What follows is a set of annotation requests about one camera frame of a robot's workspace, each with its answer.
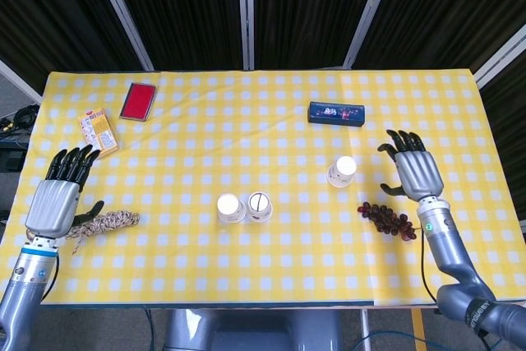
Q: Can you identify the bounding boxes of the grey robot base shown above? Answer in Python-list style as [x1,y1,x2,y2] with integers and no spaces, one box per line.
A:
[164,307,344,351]

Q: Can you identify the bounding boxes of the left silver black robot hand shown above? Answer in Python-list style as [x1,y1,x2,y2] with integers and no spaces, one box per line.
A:
[24,144,106,241]

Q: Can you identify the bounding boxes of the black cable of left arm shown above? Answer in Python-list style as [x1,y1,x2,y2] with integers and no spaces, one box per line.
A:
[40,252,61,303]

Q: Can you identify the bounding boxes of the white table leg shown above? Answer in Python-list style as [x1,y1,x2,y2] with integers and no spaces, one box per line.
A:
[360,306,371,351]

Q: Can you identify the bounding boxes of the black pleated screen panel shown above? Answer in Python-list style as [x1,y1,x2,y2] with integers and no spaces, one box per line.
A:
[0,0,145,97]
[104,0,246,72]
[252,0,387,71]
[353,0,526,75]

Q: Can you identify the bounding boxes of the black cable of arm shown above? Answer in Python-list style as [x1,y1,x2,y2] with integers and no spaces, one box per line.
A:
[418,235,439,303]
[40,252,61,303]

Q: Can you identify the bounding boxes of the pile of black floor cables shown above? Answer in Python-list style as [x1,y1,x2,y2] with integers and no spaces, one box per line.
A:
[0,104,40,138]

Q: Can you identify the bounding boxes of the paper cup with green flower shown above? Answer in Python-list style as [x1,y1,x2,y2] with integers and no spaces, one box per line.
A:
[326,155,358,188]

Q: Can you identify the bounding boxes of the dark blue printed box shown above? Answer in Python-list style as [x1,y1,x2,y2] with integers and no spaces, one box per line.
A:
[307,100,366,128]

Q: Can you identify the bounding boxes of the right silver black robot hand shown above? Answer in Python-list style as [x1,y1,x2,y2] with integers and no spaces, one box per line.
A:
[376,128,445,204]

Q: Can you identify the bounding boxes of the yellow white checked tablecloth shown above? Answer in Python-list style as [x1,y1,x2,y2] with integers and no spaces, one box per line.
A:
[0,69,526,307]

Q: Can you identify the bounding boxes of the red pad in black case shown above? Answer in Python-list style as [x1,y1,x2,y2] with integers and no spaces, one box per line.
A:
[118,81,158,122]

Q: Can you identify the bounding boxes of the paper cup with text print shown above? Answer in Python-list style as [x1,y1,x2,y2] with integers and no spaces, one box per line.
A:
[216,193,247,224]

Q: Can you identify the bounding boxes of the yellow carton box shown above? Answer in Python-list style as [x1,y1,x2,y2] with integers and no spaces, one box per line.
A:
[77,107,120,159]

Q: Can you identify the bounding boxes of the bunch of dark red grapes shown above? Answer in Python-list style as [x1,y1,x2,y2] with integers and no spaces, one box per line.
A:
[356,201,418,242]

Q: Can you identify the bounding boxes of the blue floor cable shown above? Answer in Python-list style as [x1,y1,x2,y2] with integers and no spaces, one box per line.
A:
[343,321,428,351]

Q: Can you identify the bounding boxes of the paper cup with line mark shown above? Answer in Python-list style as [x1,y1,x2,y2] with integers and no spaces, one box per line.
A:
[246,191,274,223]

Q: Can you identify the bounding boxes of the braided beige rope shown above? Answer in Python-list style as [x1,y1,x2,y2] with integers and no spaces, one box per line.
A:
[65,210,141,256]

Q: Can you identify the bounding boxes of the white screen frame post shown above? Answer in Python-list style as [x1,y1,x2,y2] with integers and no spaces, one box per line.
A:
[88,0,155,72]
[237,0,256,71]
[342,0,402,69]
[0,58,43,106]
[472,32,526,89]

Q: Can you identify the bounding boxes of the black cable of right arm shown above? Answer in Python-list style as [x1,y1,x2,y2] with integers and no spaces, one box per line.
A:
[418,235,439,303]

